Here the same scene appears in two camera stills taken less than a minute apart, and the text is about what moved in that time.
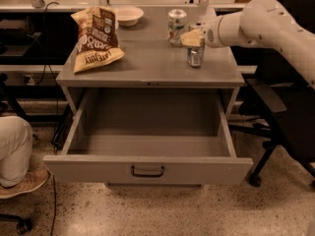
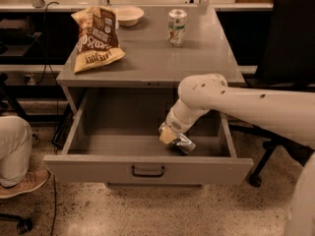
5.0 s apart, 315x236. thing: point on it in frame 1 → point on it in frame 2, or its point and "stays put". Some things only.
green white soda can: x=176 y=27 stays put
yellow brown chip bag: x=97 y=42 stays put
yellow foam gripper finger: x=192 y=38 → x=166 y=135
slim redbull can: x=196 y=54 → x=183 y=145
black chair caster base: x=24 y=225 stays put
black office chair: x=282 y=89 stays put
